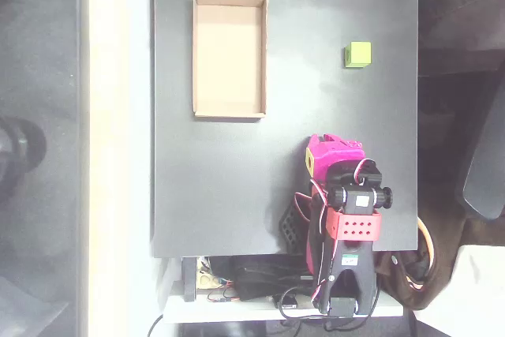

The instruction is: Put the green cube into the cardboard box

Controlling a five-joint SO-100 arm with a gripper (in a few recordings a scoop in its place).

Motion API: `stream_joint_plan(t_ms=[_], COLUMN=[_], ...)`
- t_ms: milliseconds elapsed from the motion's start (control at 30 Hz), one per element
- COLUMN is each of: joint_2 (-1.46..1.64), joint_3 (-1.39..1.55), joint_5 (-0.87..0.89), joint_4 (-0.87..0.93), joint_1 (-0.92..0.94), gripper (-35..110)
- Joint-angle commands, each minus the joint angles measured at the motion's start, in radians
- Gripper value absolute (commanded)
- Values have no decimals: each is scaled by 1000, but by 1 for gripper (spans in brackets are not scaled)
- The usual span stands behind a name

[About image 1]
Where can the magenta gripper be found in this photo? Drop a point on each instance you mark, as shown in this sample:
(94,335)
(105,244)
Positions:
(331,149)

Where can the white cloth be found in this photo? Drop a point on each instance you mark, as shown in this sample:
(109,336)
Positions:
(477,289)

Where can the cardboard box tray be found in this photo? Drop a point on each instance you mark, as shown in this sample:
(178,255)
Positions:
(229,57)

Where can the dark office chair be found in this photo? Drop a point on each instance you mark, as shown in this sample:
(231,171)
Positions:
(487,155)

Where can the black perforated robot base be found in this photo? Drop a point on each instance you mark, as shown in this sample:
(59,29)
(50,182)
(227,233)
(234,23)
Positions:
(292,226)

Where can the small black connector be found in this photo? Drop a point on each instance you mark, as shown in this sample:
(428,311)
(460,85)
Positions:
(290,302)

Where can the green cube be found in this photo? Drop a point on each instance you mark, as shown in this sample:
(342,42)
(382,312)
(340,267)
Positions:
(359,55)

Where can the black power adapter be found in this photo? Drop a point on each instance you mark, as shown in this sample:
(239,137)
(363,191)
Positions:
(264,278)

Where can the black work board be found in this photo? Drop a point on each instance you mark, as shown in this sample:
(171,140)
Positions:
(221,179)

